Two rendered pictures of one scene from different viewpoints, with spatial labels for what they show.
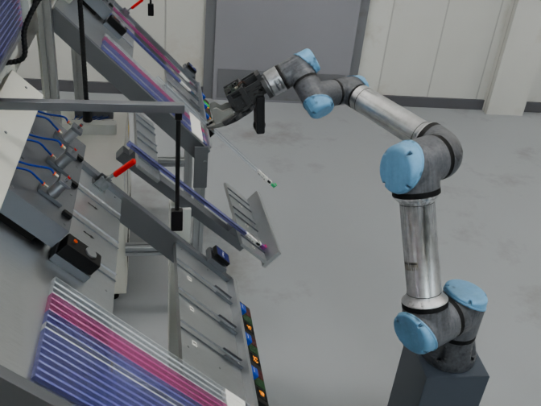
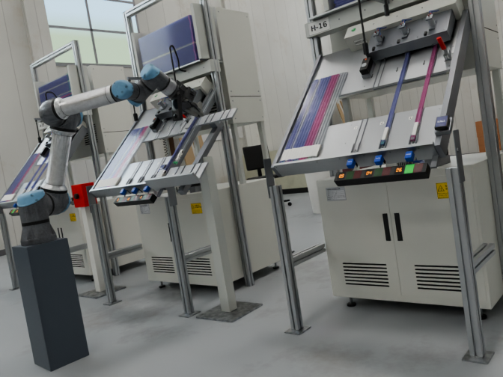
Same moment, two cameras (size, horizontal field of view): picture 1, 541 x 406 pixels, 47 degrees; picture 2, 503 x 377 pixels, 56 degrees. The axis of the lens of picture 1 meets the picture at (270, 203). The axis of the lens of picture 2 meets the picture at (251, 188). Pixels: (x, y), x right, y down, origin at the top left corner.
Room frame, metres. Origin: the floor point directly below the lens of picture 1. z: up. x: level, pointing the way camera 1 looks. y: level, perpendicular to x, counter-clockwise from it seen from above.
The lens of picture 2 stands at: (3.62, -1.01, 0.78)
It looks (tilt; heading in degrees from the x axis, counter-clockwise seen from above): 4 degrees down; 143
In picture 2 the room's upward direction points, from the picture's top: 9 degrees counter-clockwise
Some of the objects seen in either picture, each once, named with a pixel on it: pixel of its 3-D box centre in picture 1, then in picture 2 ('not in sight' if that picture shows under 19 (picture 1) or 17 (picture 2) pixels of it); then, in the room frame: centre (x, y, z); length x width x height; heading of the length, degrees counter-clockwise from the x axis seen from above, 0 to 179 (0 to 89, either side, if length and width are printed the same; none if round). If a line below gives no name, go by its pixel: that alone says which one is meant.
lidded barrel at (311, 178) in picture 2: not in sight; (325, 187); (-0.38, 3.03, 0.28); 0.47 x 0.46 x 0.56; 12
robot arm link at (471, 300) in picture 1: (460, 308); (33, 205); (1.32, -0.53, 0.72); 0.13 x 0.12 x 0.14; 129
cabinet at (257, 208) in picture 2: not in sight; (212, 233); (0.87, 0.63, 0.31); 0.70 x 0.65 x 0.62; 12
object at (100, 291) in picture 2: not in sight; (92, 238); (0.26, 0.03, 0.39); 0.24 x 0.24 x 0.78; 12
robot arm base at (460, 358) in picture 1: (451, 339); (37, 231); (1.33, -0.54, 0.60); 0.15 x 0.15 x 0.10
